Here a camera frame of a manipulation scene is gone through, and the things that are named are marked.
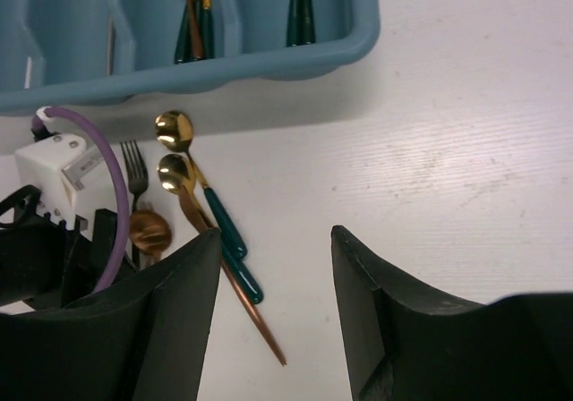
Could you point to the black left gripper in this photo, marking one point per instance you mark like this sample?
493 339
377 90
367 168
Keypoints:
44 264

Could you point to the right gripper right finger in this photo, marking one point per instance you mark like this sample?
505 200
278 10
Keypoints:
407 340

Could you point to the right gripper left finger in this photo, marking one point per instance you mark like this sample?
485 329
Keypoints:
143 338

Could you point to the black fork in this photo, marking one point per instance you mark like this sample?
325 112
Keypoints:
137 173

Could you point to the rose gold fork green handle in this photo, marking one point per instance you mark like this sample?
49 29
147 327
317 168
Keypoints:
183 47

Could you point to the rose gold fork all metal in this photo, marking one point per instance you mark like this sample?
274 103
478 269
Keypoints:
195 35

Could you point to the gold knife green handle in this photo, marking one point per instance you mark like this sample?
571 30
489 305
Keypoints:
293 30
308 28

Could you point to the silver slotted spoon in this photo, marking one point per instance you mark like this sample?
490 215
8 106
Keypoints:
110 45

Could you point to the copper slotted spoon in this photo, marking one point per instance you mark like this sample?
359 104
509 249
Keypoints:
150 233

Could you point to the blue plastic cutlery tray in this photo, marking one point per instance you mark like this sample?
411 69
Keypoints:
67 40

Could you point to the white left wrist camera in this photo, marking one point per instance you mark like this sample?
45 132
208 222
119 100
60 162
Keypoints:
72 176

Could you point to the gold spoon upper green handle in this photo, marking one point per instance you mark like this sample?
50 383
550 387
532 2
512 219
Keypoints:
175 132

